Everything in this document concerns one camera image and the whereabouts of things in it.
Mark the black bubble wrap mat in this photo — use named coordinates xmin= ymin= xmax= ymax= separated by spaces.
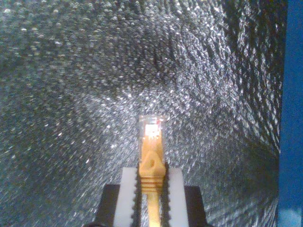
xmin=0 ymin=0 xmax=288 ymax=227

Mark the blue base shelf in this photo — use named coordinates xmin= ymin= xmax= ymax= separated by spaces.
xmin=276 ymin=0 xmax=303 ymax=227

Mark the yellow network cable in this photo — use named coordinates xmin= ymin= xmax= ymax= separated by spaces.
xmin=138 ymin=115 xmax=166 ymax=227

